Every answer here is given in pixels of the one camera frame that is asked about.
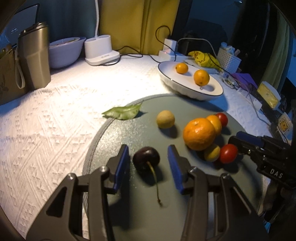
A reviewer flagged round grey placemat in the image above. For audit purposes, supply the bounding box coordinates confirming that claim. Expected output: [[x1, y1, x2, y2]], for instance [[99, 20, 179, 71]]
[[83, 95, 267, 240]]

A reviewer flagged cardboard box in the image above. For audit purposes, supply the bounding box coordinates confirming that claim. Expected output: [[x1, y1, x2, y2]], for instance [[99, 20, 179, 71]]
[[1, 48, 28, 105]]

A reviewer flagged white desk lamp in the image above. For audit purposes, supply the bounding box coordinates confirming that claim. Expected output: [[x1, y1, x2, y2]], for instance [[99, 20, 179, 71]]
[[84, 1, 120, 66]]

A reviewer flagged small orange kumquat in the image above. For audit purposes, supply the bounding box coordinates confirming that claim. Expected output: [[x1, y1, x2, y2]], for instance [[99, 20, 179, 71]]
[[175, 63, 189, 74]]

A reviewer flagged small orange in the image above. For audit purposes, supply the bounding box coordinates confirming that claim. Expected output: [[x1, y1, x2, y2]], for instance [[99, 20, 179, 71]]
[[206, 115, 222, 136]]

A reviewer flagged red cherry tomato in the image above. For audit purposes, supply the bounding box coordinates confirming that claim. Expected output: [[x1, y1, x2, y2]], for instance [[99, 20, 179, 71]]
[[216, 113, 228, 128], [219, 144, 238, 164]]

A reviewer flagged green curtain right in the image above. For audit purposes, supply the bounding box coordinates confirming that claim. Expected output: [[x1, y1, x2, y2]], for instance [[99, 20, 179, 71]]
[[261, 12, 290, 89]]

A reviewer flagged black power cable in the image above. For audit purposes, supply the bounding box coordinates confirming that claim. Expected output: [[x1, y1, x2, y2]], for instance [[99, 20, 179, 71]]
[[87, 24, 172, 67]]

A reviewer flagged large mandarin orange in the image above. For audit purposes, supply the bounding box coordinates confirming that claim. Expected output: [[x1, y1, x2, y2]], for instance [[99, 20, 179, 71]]
[[183, 118, 216, 151]]

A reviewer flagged purple cloth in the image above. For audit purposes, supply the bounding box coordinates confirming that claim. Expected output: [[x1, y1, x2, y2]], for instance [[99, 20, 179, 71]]
[[232, 73, 258, 92]]

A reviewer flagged white lace tablecloth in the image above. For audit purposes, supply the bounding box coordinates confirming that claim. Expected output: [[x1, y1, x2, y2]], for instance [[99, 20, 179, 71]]
[[1, 56, 269, 237]]

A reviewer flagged blue curtain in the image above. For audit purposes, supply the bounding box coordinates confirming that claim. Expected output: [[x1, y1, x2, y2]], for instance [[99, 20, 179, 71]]
[[39, 0, 96, 42]]

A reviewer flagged small yellow-green fruit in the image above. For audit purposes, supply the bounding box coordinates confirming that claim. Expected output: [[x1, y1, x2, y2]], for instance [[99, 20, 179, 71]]
[[204, 143, 220, 162]]

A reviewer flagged tablet screen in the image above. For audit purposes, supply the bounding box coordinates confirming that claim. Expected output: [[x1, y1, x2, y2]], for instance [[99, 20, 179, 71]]
[[0, 3, 40, 49]]

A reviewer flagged green leaf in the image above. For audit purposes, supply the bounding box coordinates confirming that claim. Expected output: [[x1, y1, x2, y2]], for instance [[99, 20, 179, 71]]
[[102, 103, 142, 120]]

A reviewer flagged steel tumbler with lid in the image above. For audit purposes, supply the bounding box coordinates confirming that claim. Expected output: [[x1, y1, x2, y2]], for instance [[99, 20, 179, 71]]
[[15, 22, 51, 90]]

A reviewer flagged tan longan fruit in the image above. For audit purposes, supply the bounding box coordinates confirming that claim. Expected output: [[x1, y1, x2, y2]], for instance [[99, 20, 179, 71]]
[[156, 110, 175, 128]]

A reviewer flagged yellow snack bag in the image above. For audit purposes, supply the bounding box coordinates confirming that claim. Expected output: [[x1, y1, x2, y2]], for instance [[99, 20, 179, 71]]
[[188, 51, 221, 71]]

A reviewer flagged yellow tissue box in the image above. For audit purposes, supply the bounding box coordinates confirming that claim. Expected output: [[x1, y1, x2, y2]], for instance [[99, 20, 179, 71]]
[[257, 81, 281, 110]]

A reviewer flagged orange with stem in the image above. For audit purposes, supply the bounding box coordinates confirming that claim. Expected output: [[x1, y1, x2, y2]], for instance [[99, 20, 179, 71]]
[[193, 70, 210, 86]]

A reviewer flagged yellow curtain left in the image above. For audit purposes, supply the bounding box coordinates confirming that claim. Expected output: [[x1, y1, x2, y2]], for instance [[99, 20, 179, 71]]
[[99, 0, 180, 55]]

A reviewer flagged white power strip with charger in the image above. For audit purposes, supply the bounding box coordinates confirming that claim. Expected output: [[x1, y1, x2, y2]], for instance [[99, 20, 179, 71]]
[[158, 39, 187, 62]]

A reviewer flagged white woven basket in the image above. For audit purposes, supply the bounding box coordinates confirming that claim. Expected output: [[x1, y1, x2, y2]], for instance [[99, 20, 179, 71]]
[[217, 42, 241, 74]]

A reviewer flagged white shallow bowl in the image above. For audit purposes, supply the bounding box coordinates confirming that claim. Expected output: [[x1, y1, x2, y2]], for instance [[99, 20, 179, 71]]
[[158, 61, 224, 100]]

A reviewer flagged red cherry tomato front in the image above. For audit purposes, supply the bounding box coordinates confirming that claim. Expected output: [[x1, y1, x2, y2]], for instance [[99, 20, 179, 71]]
[[219, 144, 238, 164]]

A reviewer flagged dark cherry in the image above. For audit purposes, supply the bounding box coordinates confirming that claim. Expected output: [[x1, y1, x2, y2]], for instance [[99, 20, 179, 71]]
[[132, 146, 163, 207]]

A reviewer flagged lavender mixing bowl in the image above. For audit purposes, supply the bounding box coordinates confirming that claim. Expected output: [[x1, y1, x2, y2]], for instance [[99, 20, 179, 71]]
[[49, 37, 86, 69]]

